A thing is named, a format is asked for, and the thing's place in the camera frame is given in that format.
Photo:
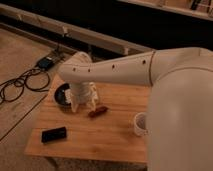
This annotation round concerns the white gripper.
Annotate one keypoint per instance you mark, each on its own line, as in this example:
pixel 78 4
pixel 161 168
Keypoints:
pixel 84 92

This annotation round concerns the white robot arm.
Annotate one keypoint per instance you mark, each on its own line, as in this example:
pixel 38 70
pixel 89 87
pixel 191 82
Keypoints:
pixel 180 107

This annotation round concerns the white object on plate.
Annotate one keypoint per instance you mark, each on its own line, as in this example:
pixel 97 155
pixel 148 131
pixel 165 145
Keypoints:
pixel 68 96

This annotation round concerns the brown sausage-shaped object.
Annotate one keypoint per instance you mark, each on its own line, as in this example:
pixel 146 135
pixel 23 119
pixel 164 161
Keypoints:
pixel 100 110

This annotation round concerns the black round plate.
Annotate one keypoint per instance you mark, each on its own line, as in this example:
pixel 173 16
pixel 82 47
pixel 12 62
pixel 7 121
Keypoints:
pixel 59 95

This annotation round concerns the black rectangular remote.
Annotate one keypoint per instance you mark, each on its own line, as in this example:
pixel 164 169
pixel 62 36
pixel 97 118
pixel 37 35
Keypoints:
pixel 53 134

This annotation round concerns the wooden table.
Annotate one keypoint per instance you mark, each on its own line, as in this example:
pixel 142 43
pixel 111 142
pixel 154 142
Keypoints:
pixel 109 136

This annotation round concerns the black power adapter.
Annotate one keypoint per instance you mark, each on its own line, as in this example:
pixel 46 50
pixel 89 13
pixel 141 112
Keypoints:
pixel 45 63

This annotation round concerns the white plastic cup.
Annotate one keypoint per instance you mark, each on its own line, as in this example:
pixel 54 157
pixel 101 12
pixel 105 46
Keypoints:
pixel 140 124

